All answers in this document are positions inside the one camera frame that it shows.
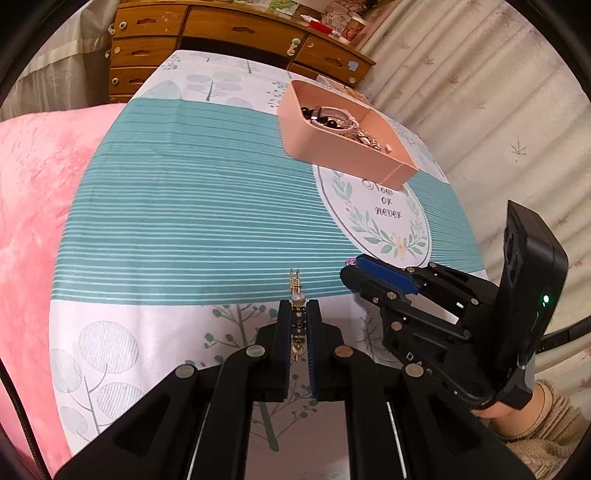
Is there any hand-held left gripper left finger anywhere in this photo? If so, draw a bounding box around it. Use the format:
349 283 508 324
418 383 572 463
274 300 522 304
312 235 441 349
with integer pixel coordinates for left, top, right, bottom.
54 299 293 480

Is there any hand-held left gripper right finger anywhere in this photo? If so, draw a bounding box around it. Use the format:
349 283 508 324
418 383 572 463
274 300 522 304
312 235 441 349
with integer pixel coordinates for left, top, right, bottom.
305 299 536 480

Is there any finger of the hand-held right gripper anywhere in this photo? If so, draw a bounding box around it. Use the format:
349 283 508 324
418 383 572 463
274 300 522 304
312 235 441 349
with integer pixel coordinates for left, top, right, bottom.
355 254 499 324
340 267 474 344

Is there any gold pearl hair clip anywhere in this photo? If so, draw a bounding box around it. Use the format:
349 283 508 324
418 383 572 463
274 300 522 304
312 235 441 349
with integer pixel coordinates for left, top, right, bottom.
288 268 308 363

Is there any pink plastic tray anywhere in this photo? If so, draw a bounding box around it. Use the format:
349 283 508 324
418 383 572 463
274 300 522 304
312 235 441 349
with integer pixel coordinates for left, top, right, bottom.
277 79 420 190

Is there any gold hair comb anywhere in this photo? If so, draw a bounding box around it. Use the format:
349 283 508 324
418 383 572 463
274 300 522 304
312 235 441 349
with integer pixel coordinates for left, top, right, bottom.
352 128 383 152

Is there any white bead bracelet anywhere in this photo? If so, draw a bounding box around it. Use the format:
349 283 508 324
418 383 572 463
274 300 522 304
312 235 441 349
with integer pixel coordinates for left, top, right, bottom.
310 105 358 127

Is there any tree print tablecloth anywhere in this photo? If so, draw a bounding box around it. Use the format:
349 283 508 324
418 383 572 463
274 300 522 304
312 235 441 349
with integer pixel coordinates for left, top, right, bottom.
48 48 490 480

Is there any white floral curtain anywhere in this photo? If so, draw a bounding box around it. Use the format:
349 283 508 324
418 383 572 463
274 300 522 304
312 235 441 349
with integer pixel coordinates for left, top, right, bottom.
360 0 591 398

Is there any printed gift box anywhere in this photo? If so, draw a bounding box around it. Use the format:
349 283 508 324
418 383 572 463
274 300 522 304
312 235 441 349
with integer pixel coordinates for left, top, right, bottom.
321 2 368 42

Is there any pink blanket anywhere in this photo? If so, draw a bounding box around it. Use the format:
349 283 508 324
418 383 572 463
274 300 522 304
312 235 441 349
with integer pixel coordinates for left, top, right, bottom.
0 102 127 480

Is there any wooden desk with drawers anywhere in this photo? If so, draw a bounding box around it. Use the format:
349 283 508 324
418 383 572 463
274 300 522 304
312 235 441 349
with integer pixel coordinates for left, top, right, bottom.
108 0 377 104

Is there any black cable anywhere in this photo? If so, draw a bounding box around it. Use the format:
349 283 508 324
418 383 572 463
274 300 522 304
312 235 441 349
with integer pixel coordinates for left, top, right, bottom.
538 314 591 356
0 360 49 480

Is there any black bead bracelet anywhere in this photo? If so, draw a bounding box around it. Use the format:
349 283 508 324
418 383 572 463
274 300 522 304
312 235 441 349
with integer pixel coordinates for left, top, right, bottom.
300 106 352 132

